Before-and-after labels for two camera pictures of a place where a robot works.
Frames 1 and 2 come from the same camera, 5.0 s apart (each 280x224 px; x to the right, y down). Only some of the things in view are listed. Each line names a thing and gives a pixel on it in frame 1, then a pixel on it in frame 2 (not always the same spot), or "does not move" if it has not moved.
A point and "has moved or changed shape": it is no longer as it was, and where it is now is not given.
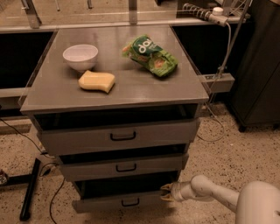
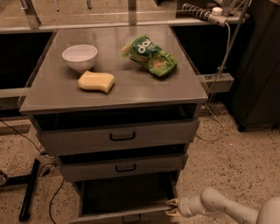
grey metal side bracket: [218, 82] does not move
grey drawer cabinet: [115, 106] does not move
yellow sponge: [94, 80] does not move
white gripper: [175, 191] → [185, 206]
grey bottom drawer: [121, 195] has moved or changed shape
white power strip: [218, 17] does not move
